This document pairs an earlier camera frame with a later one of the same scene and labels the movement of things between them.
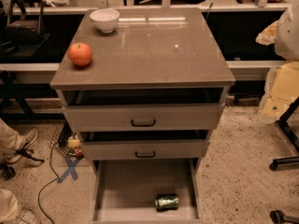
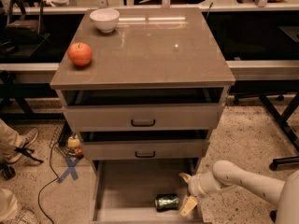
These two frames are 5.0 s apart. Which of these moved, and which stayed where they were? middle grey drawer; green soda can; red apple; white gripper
Moved: white gripper
Stayed: green soda can; middle grey drawer; red apple
